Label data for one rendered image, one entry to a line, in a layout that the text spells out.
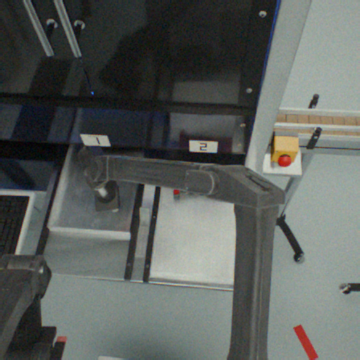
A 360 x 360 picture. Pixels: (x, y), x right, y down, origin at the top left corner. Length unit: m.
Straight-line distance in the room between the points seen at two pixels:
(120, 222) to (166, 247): 0.17
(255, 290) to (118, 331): 1.47
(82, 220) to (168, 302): 0.91
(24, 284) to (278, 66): 0.68
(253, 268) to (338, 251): 1.62
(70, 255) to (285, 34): 0.86
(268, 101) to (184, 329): 1.33
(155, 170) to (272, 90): 0.37
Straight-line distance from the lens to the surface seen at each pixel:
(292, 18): 0.86
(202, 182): 0.66
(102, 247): 1.25
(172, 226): 1.24
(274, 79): 0.98
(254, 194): 0.61
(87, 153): 1.06
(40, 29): 0.87
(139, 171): 0.85
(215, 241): 1.22
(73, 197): 1.34
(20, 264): 0.75
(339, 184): 2.43
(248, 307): 0.69
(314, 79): 2.84
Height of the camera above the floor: 2.03
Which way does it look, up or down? 63 degrees down
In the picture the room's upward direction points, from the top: 6 degrees counter-clockwise
